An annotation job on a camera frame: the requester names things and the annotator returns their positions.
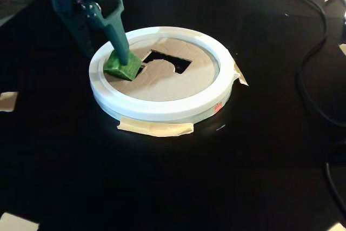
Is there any green wooden square block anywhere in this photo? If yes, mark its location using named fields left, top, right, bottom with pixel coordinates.
left=102, top=51, right=143, bottom=82

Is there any wooden sorter lid with holes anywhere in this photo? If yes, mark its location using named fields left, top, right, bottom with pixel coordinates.
left=104, top=37, right=219, bottom=102

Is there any long beige masking tape strip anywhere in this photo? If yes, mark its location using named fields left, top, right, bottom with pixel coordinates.
left=116, top=116, right=195, bottom=137

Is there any white round sorter ring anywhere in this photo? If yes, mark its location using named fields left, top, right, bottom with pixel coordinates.
left=88, top=26, right=235, bottom=123

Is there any long black cable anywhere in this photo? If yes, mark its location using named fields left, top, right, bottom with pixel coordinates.
left=140, top=0, right=346, bottom=128

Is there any black looped cable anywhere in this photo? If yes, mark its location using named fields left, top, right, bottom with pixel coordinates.
left=323, top=138, right=346, bottom=215

